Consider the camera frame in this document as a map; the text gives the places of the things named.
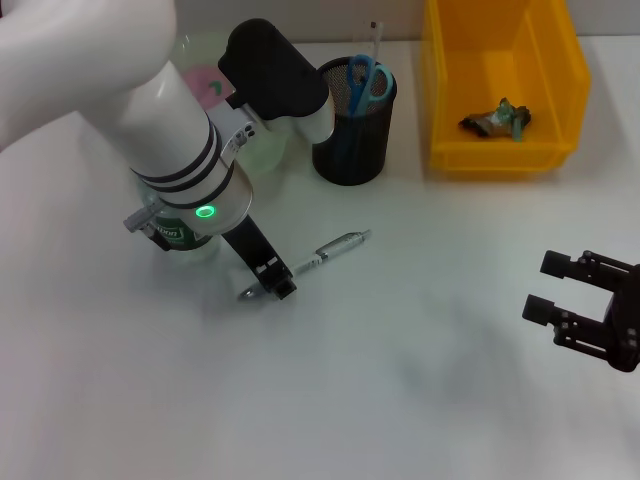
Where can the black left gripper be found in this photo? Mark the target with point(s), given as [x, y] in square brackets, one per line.
[250, 245]

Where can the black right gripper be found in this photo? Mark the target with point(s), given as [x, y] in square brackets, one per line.
[625, 325]

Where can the grey white ballpoint pen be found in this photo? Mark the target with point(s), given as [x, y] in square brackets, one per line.
[340, 245]

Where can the clear green-label water bottle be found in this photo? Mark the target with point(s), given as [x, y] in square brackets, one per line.
[172, 235]

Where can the black mesh pen holder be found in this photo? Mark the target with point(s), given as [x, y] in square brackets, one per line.
[365, 145]

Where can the green plastic wrapper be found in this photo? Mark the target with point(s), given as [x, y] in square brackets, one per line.
[492, 125]

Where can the blue scissors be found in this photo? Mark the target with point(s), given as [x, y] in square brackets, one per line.
[357, 95]

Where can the pink toy peach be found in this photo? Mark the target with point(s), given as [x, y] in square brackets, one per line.
[200, 82]

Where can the clear plastic ruler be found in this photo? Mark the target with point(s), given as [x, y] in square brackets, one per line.
[376, 37]

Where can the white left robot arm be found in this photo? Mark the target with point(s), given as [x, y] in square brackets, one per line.
[100, 90]

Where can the pale green glass fruit plate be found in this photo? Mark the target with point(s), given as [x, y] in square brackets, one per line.
[260, 150]

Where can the yellow plastic bin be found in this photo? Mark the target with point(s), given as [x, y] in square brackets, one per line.
[500, 160]

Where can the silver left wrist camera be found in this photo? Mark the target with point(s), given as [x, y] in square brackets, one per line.
[270, 75]

